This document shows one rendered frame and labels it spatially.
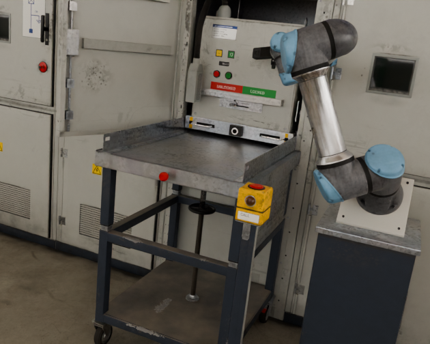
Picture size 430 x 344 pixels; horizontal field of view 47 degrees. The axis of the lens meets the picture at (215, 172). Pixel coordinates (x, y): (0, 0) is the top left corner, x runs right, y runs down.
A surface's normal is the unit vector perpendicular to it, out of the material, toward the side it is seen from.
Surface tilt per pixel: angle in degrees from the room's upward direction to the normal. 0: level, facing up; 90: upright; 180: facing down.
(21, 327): 0
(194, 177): 90
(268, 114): 90
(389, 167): 41
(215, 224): 90
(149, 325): 0
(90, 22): 90
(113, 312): 0
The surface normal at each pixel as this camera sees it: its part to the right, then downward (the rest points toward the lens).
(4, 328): 0.11, -0.96
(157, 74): 0.70, 0.26
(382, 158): -0.06, -0.57
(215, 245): -0.39, 0.19
